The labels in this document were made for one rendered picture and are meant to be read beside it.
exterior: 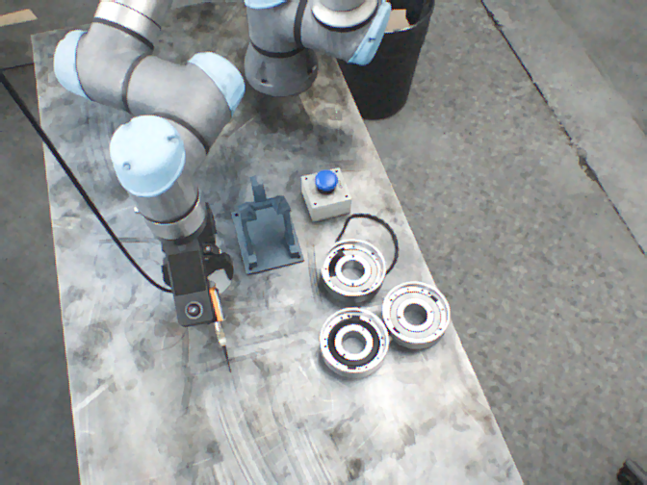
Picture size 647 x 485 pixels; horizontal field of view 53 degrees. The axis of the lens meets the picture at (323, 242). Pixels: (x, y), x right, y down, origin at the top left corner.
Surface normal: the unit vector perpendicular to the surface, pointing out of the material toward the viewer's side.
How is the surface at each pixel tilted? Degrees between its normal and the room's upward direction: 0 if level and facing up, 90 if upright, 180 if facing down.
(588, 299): 0
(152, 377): 0
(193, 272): 34
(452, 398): 0
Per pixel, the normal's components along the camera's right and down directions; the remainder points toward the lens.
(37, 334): 0.01, -0.51
